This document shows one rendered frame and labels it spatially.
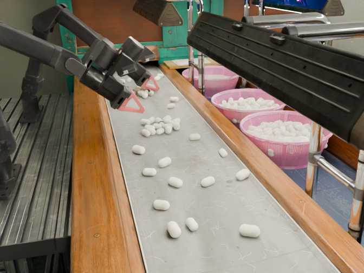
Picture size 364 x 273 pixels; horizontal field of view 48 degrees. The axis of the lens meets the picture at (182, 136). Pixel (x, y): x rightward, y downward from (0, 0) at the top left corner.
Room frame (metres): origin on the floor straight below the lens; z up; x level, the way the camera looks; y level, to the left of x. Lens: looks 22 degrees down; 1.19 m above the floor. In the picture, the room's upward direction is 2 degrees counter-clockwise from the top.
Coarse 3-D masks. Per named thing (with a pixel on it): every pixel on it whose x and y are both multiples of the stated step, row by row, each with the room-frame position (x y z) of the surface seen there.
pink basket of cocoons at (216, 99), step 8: (216, 96) 1.45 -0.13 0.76; (224, 96) 1.48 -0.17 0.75; (240, 96) 1.50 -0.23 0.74; (248, 96) 1.50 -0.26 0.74; (256, 96) 1.49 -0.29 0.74; (264, 96) 1.48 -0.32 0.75; (216, 104) 1.33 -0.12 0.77; (280, 104) 1.40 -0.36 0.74; (224, 112) 1.31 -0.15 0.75; (232, 112) 1.28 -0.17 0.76; (240, 112) 1.26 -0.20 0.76; (248, 112) 1.25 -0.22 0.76; (256, 112) 1.25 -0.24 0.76; (240, 120) 1.28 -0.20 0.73
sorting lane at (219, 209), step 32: (160, 96) 1.55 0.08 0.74; (128, 128) 1.20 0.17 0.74; (192, 128) 1.18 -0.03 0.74; (128, 160) 0.97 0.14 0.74; (192, 160) 0.95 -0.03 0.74; (224, 160) 0.95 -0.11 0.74; (128, 192) 0.79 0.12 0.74; (160, 192) 0.79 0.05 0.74; (192, 192) 0.79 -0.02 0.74; (224, 192) 0.78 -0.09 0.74; (256, 192) 0.78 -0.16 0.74; (160, 224) 0.67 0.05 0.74; (224, 224) 0.66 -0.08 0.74; (256, 224) 0.66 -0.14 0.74; (288, 224) 0.65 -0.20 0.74; (160, 256) 0.57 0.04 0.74; (192, 256) 0.57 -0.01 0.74; (224, 256) 0.57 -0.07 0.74; (256, 256) 0.56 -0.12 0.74; (288, 256) 0.56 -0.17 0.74; (320, 256) 0.56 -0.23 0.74
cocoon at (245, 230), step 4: (244, 224) 0.63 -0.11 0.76; (240, 228) 0.62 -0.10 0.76; (244, 228) 0.62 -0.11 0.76; (248, 228) 0.62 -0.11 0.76; (252, 228) 0.62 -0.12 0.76; (256, 228) 0.62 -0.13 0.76; (240, 232) 0.62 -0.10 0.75; (244, 232) 0.62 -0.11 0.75; (248, 232) 0.61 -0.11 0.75; (252, 232) 0.61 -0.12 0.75; (256, 232) 0.61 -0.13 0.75; (252, 236) 0.61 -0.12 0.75; (256, 236) 0.61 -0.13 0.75
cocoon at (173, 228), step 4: (168, 224) 0.64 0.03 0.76; (172, 224) 0.64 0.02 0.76; (176, 224) 0.64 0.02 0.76; (168, 228) 0.63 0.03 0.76; (172, 228) 0.62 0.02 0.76; (176, 228) 0.62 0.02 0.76; (172, 232) 0.62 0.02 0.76; (176, 232) 0.62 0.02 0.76; (180, 232) 0.62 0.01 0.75; (172, 236) 0.62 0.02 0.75; (176, 236) 0.62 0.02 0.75
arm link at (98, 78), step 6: (90, 60) 1.12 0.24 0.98; (90, 66) 1.11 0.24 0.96; (84, 72) 1.10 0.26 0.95; (90, 72) 1.09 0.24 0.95; (96, 72) 1.10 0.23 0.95; (84, 78) 1.09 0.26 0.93; (90, 78) 1.09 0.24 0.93; (96, 78) 1.09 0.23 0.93; (102, 78) 1.10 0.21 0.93; (84, 84) 1.10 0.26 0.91; (90, 84) 1.09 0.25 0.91; (96, 84) 1.09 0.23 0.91
